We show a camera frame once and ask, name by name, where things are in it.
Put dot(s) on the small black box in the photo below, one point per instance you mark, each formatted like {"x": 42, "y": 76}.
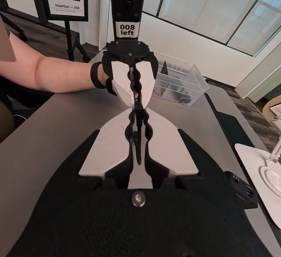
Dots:
{"x": 182, "y": 99}

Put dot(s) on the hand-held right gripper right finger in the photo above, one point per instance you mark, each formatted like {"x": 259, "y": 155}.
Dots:
{"x": 171, "y": 149}

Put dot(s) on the frosted glass window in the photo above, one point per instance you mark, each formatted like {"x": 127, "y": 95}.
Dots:
{"x": 208, "y": 4}

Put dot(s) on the clear plastic bin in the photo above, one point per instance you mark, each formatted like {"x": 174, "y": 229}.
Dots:
{"x": 197, "y": 81}

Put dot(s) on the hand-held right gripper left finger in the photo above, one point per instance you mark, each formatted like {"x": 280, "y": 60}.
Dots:
{"x": 107, "y": 149}

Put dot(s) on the black usb hub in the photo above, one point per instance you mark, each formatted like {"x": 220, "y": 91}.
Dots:
{"x": 241, "y": 191}

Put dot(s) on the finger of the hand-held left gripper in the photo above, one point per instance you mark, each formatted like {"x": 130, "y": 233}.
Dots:
{"x": 120, "y": 79}
{"x": 147, "y": 79}

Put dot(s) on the white stand base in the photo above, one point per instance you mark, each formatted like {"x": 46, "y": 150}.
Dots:
{"x": 250, "y": 162}

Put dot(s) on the black wrist band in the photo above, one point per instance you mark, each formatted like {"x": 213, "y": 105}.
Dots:
{"x": 94, "y": 75}

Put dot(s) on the person's left forearm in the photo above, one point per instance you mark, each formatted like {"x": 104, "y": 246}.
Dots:
{"x": 54, "y": 72}

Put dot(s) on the person's left hand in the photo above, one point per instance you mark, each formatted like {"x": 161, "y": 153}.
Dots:
{"x": 102, "y": 75}

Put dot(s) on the black perforated stand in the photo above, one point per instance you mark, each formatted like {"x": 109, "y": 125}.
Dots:
{"x": 70, "y": 40}

